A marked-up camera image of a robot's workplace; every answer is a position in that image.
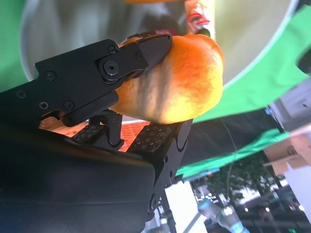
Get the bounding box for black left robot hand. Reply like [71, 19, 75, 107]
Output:
[296, 50, 311, 73]

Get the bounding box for cardboard box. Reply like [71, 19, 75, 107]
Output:
[263, 126, 311, 176]

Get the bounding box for black stand pole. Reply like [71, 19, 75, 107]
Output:
[160, 194, 177, 233]

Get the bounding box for green cloth with print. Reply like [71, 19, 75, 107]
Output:
[176, 128, 291, 180]

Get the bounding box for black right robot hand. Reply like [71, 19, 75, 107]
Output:
[0, 33, 194, 233]

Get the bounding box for yellow cake slice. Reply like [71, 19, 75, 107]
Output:
[184, 0, 217, 37]

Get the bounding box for plump orange croissant bread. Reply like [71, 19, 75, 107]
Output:
[114, 33, 225, 125]

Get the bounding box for grey round bowl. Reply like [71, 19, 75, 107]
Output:
[20, 0, 301, 122]

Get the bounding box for thin white cable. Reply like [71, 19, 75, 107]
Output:
[220, 118, 238, 207]

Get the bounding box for orange wicker basket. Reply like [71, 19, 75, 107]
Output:
[40, 116, 152, 153]

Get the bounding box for green tablecloth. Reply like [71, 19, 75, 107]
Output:
[0, 0, 311, 124]

